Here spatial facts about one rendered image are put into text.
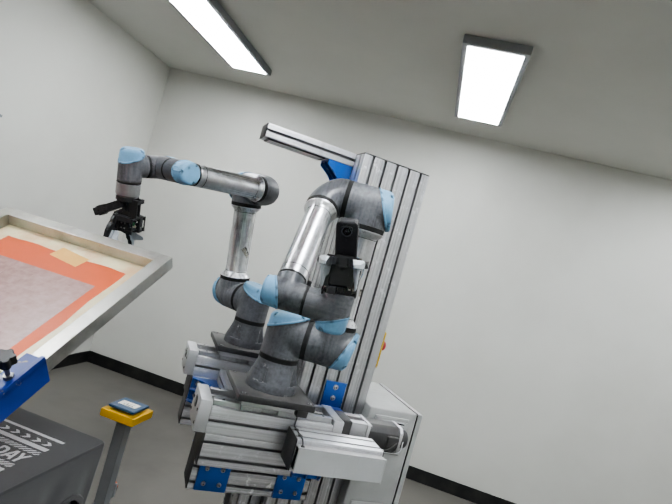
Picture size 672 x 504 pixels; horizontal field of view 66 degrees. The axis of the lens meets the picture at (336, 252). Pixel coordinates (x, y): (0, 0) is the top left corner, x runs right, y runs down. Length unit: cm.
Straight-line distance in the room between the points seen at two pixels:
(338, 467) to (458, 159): 358
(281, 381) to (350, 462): 29
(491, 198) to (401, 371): 169
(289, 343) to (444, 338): 323
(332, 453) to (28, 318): 84
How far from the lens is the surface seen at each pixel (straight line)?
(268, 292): 123
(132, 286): 146
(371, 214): 146
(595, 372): 483
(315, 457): 149
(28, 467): 163
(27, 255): 171
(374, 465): 156
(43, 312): 147
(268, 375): 151
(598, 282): 478
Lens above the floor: 169
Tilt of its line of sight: level
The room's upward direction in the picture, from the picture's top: 16 degrees clockwise
